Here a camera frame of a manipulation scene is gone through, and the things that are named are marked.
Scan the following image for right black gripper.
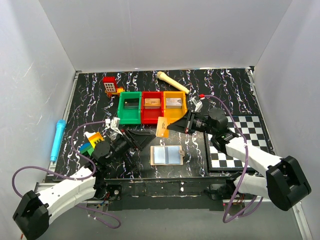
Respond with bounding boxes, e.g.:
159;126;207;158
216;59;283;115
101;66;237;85
167;108;216;136

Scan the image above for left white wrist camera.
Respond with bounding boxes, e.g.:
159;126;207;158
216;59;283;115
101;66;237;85
104;117;122;135

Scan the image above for beige leather card holder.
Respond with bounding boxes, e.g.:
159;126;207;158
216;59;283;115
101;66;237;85
150;145;185;166

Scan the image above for colourful toy block building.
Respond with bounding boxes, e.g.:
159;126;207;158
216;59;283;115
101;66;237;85
79;131;104;156

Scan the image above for orange gold credit card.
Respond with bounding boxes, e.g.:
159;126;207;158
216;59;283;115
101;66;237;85
155;116;170;138

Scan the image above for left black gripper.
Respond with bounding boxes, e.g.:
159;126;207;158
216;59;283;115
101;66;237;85
107;126;156;165

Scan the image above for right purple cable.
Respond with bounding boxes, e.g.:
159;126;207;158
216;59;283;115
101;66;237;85
202;94;265;223

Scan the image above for yellow plastic bin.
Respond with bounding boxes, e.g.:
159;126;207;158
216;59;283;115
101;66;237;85
163;91;188;124

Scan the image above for red plastic bin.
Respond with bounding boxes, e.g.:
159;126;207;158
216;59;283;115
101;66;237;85
140;91;164;125

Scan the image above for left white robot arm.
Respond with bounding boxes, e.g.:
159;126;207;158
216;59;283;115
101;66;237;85
12;129;156;240

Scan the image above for black card box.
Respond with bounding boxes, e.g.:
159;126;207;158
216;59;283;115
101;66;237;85
123;98;140;110

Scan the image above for silver card box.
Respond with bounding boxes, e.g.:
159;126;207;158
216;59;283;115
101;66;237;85
165;97;183;109

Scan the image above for beige toy microphone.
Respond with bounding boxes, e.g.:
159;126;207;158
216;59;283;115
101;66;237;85
156;71;190;95

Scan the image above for green plastic bin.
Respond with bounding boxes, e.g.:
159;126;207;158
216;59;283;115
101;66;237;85
117;91;142;125

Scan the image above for orange card box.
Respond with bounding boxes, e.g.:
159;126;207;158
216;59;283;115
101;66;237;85
143;98;161;109

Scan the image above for checkered chess board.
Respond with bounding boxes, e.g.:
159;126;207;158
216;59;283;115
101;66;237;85
205;115;275;172

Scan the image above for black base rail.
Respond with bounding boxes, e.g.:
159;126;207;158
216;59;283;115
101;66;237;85
77;178;258;212

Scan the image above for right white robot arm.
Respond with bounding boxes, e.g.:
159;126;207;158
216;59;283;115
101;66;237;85
167;107;312;211

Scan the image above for blue toy microphone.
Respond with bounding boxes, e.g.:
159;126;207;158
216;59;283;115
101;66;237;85
50;119;66;163

